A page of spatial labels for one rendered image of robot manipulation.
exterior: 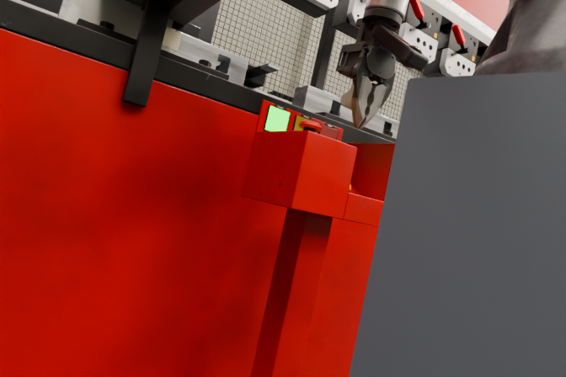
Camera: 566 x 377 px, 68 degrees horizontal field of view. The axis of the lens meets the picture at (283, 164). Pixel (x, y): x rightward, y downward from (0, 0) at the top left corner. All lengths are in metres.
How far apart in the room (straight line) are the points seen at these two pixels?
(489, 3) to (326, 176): 1.17
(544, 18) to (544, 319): 0.19
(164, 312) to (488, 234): 0.67
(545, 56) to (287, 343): 0.59
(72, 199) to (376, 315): 0.58
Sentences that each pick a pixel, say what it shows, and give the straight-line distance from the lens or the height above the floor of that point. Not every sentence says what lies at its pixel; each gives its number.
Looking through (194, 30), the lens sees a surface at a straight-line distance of 0.99.
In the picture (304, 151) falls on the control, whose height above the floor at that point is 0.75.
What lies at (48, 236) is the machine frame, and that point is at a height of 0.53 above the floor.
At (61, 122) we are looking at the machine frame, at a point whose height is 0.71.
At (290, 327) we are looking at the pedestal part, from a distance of 0.74.
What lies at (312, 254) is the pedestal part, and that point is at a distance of 0.73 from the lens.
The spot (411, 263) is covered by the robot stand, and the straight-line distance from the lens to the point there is 0.29.
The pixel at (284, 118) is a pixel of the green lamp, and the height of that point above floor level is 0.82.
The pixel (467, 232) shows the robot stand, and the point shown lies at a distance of 0.28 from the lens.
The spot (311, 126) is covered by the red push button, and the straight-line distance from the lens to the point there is 0.70.
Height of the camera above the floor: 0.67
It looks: 5 degrees up
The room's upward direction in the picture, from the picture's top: 13 degrees clockwise
